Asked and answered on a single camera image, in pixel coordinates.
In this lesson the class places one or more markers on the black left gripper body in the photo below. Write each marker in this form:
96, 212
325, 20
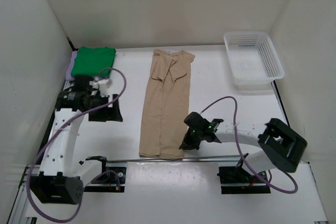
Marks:
105, 113

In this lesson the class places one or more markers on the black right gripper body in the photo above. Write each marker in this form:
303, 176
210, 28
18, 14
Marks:
192, 139

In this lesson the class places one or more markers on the purple t shirt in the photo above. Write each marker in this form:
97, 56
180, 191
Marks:
68, 76

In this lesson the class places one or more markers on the beige t shirt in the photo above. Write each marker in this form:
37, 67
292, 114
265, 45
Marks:
166, 105

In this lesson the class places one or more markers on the green t shirt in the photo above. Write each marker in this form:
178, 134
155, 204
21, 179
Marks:
94, 62

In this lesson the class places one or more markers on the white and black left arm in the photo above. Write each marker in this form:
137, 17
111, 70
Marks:
57, 181

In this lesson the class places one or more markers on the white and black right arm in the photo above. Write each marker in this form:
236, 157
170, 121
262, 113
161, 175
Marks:
281, 147

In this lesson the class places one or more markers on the white plastic basket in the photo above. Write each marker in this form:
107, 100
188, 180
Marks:
253, 59

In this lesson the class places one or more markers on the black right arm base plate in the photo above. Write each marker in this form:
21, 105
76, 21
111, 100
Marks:
236, 181

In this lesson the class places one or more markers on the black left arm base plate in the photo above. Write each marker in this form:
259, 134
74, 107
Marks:
111, 181

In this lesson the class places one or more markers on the aluminium table edge rail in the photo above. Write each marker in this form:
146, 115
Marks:
232, 158

